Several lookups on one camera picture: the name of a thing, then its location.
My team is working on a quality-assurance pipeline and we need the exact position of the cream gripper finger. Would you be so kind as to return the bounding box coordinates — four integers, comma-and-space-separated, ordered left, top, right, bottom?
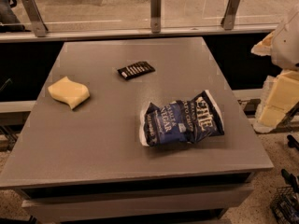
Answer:
251, 32, 274, 56
253, 70, 299, 133

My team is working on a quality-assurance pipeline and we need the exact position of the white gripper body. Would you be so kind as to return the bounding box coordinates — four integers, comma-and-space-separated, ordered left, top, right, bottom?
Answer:
271, 16, 299, 71

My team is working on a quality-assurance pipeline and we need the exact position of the black rxbar chocolate bar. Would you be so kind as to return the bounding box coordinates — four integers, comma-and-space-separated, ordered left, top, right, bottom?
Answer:
118, 61, 155, 80

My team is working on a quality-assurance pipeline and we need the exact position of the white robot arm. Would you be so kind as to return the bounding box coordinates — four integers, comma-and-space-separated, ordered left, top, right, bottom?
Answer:
251, 5, 299, 133

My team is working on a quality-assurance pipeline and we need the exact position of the blue kettle chip bag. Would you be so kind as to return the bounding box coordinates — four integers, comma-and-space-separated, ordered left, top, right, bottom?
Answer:
139, 90, 224, 147

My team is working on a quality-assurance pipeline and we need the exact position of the yellow sponge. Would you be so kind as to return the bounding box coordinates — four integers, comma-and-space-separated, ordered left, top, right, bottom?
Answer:
48, 77, 90, 109

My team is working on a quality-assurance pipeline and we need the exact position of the glass barrier panel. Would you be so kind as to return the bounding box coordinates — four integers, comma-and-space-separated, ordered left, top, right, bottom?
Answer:
0, 0, 299, 33

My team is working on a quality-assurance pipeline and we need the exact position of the right metal rail bracket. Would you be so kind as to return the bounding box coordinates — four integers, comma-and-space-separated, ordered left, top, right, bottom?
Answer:
221, 0, 241, 30

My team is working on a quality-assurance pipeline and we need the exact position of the metal rail bracket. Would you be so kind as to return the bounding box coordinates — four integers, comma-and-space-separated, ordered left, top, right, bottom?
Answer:
21, 0, 48, 37
150, 0, 162, 33
221, 0, 241, 30

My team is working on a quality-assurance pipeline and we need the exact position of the black wire basket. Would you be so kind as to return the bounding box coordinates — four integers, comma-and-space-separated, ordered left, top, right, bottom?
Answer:
270, 187, 299, 224

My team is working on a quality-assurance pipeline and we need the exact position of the middle metal rail bracket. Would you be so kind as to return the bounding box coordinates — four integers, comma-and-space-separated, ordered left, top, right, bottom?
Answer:
150, 0, 162, 33

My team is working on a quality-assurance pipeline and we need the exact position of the left metal rail bracket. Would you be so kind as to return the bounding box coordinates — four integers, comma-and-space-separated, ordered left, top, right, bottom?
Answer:
21, 0, 48, 37

